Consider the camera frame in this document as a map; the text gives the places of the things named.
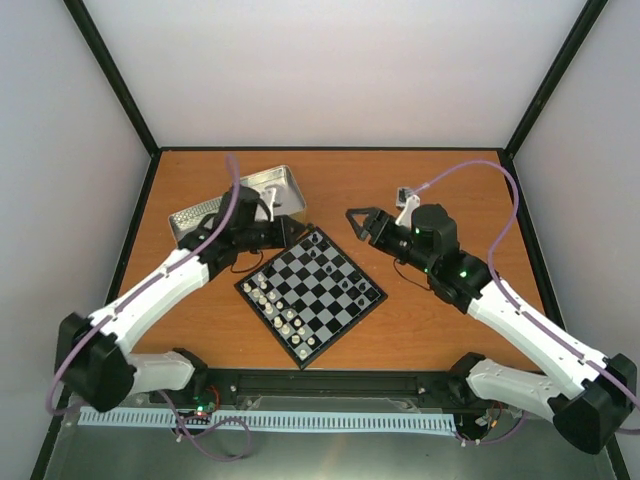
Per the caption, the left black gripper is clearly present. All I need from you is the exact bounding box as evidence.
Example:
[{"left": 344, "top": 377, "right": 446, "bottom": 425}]
[{"left": 238, "top": 215, "right": 306, "bottom": 253}]

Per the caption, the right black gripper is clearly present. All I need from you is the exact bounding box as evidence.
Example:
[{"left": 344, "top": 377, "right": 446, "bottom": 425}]
[{"left": 346, "top": 207, "right": 434, "bottom": 274}]

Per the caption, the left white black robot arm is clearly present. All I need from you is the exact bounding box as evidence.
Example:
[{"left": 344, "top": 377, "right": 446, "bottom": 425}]
[{"left": 54, "top": 185, "right": 305, "bottom": 412}]

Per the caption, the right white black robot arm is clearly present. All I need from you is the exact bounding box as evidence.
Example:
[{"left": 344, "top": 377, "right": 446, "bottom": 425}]
[{"left": 346, "top": 197, "right": 637, "bottom": 454}]

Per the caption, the gold metal tin base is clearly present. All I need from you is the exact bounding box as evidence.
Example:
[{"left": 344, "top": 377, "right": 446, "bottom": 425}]
[{"left": 240, "top": 165, "right": 307, "bottom": 223}]

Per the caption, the black and silver chessboard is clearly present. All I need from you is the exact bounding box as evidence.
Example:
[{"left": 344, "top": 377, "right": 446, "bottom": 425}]
[{"left": 235, "top": 227, "right": 388, "bottom": 370}]

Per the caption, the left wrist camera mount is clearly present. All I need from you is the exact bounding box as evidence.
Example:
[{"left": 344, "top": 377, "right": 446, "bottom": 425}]
[{"left": 261, "top": 186, "right": 280, "bottom": 221}]

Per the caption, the black aluminium frame rail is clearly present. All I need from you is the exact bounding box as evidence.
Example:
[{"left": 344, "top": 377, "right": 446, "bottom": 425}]
[{"left": 172, "top": 369, "right": 479, "bottom": 406}]

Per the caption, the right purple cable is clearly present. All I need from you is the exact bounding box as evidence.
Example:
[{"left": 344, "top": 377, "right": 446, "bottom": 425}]
[{"left": 412, "top": 159, "right": 639, "bottom": 446}]

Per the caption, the light blue slotted cable duct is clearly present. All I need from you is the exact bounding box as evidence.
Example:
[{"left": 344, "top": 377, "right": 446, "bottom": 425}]
[{"left": 77, "top": 407, "right": 456, "bottom": 436}]

